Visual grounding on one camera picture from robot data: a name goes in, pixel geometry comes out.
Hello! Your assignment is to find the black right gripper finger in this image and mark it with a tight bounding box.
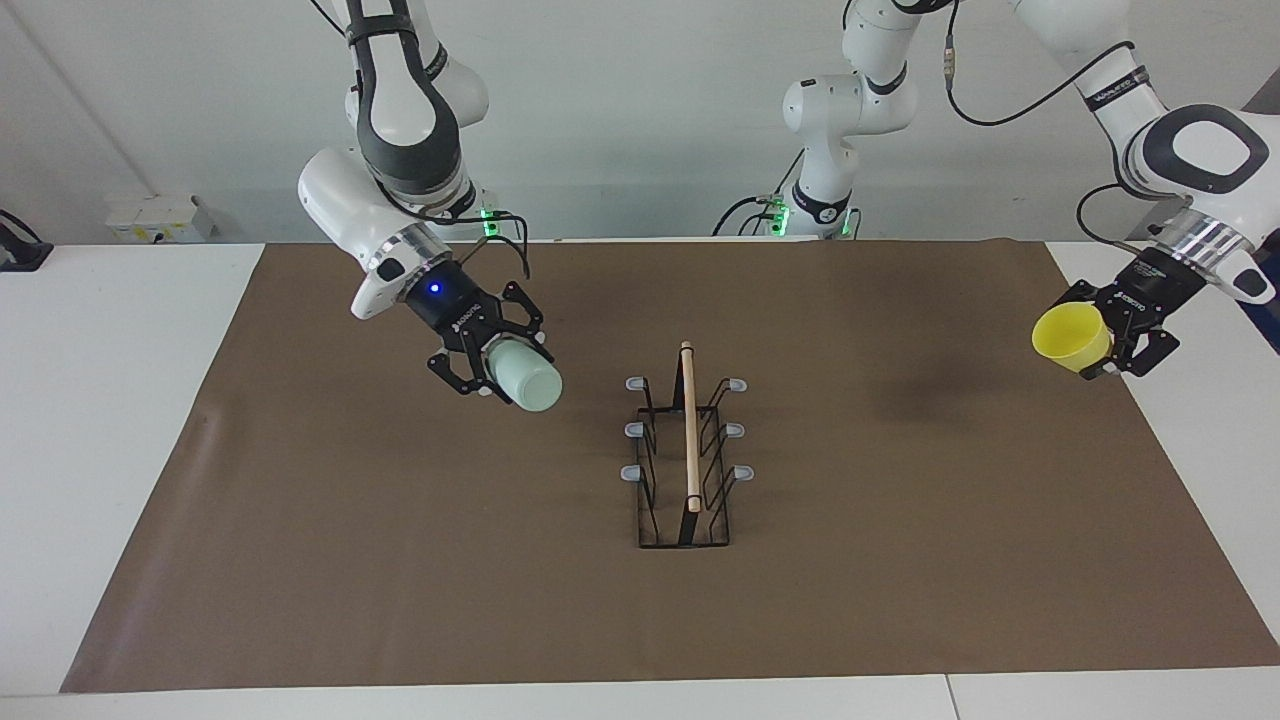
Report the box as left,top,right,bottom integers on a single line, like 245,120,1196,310
1079,318,1180,382
1054,279,1107,317

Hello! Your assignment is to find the black wire cup rack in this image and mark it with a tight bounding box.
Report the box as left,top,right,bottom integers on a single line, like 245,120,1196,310
620,340,756,550

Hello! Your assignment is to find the brown paper table mat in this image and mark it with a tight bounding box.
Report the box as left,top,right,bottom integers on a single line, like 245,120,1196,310
60,238,1280,695

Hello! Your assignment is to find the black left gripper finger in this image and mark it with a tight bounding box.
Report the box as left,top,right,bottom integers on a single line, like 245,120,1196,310
499,281,557,367
427,344,493,398

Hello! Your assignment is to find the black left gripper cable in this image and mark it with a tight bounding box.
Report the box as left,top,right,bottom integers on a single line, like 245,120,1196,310
939,0,1167,253

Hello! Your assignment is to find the yellow plastic cup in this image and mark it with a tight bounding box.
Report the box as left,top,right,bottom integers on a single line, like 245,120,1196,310
1031,302,1114,374

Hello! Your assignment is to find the black arm base cable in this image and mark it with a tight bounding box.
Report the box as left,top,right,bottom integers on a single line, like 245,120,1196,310
711,148,804,239

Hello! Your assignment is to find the white power strip box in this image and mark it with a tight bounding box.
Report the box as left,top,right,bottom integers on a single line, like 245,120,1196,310
104,192,218,245

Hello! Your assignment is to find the pale green plastic cup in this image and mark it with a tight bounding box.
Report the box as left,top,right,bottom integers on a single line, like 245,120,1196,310
484,337,564,414

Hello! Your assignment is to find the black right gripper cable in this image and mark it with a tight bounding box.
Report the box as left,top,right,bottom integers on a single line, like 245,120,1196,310
418,204,533,283

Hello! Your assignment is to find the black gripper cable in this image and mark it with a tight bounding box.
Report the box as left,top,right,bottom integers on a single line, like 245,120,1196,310
939,0,1167,253
418,204,533,283

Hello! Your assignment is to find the black clamp mount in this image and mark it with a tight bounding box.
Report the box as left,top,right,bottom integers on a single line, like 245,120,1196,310
0,209,54,274

